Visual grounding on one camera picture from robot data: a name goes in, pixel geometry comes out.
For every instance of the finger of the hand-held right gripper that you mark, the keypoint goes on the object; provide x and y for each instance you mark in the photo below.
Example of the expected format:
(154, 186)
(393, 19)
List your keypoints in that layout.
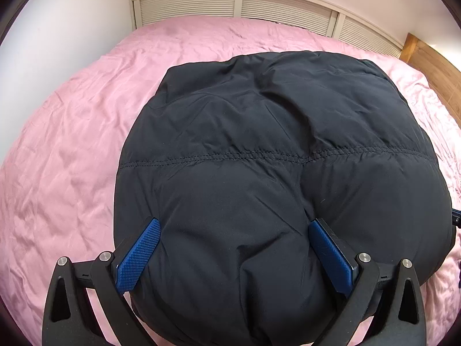
(457, 218)

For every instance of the black puffer jacket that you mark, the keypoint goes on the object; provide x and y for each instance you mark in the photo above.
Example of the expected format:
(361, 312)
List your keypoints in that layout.
(273, 144)

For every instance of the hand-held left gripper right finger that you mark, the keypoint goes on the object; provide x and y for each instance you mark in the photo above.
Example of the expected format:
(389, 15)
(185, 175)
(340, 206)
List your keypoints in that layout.
(333, 256)

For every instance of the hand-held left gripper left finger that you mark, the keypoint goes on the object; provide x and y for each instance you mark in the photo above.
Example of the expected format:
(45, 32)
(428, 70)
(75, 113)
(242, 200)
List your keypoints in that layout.
(138, 256)

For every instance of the pink bed cover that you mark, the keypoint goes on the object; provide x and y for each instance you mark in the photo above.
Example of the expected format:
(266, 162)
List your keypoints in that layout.
(79, 122)

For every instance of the cream louvered closet doors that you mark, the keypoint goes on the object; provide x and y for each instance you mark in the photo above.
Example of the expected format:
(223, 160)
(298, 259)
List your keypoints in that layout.
(288, 9)

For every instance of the wooden headboard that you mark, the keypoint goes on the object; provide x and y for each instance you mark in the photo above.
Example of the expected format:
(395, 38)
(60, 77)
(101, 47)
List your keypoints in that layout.
(432, 61)

